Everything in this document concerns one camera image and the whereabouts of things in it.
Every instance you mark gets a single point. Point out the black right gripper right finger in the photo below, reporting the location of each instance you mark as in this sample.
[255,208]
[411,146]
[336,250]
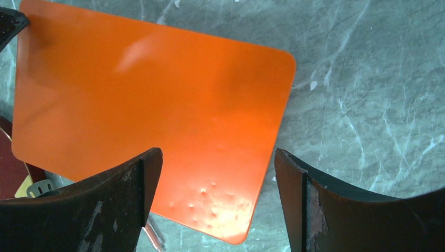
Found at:
[324,213]

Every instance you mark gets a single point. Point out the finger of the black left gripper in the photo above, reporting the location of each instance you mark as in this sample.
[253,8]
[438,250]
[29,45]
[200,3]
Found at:
[12,23]

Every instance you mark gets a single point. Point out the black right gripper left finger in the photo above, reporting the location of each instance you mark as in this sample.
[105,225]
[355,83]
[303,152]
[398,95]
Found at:
[104,212]

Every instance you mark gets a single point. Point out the dark red round plate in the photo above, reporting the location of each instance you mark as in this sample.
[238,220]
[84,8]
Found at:
[13,170]

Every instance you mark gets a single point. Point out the orange box lid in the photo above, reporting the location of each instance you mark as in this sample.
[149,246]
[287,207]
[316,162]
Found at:
[93,90]

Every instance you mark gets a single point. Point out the metal tongs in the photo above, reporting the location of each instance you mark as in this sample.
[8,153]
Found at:
[41,187]

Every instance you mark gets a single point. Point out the pink stick near plate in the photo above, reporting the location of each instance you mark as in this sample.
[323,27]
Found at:
[153,234]

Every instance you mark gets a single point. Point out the rectangular butter biscuit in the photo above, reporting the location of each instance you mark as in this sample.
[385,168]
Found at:
[22,190]

